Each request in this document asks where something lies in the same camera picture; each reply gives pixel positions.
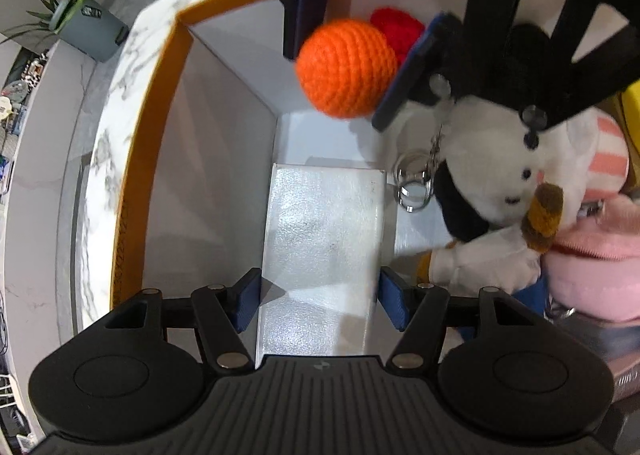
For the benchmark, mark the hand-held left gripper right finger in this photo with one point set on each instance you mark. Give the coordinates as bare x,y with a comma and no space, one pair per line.
393,297

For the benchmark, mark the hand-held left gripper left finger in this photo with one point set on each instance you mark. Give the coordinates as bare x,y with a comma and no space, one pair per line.
247,297

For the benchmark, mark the red crochet ball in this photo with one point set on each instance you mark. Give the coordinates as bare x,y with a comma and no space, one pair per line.
400,30

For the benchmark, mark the orange crochet ball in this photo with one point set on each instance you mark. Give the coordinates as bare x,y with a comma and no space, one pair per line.
345,65

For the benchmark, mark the white box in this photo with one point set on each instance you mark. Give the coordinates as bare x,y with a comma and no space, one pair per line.
320,245

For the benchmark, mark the panda plush toy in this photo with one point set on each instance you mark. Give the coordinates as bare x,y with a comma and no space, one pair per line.
495,160

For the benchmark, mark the orange cardboard box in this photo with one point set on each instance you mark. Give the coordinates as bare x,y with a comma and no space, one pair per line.
200,160

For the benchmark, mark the pink fabric pouch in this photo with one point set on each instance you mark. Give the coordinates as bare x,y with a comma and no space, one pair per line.
595,275

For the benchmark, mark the yellow round toy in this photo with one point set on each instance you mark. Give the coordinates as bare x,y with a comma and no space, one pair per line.
632,120

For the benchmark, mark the grey plant bin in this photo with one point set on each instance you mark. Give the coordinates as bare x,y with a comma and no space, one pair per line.
92,27

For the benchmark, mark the white marble TV stand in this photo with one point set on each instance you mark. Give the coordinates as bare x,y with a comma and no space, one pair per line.
45,185

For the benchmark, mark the long-leaf green plant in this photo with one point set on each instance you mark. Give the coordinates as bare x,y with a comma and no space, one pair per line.
45,10

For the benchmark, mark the black and white figurines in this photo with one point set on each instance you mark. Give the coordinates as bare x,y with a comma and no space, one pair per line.
30,72

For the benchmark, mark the decorative plate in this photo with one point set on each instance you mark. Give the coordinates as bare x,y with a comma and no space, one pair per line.
10,95

